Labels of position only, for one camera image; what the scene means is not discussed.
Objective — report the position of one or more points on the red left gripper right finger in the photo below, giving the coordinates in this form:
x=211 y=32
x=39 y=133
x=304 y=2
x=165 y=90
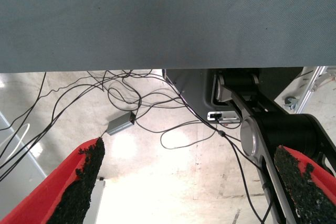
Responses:
x=309 y=190

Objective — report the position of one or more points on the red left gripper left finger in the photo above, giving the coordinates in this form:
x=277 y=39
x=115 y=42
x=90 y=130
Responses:
x=52 y=195

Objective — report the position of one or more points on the dark grey robot base housing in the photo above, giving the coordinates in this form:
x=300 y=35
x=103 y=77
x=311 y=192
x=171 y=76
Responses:
x=191 y=90

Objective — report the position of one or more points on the black silver robot torso linkage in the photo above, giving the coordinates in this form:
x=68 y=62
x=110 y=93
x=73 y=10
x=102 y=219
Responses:
x=286 y=132

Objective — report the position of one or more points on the small caster wheel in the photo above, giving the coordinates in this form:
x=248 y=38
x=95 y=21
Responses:
x=291 y=102

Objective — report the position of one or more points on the grey power adapter box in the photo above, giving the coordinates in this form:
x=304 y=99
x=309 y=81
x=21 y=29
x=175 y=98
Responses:
x=119 y=124

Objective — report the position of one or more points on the aluminium profile bar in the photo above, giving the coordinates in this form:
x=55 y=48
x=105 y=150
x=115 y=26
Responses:
x=309 y=87

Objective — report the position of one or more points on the dark grey table cloth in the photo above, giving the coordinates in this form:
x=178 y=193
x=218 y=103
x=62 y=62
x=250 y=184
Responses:
x=157 y=19

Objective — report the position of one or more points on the white metal frame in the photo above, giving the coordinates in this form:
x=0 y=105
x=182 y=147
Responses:
x=97 y=200

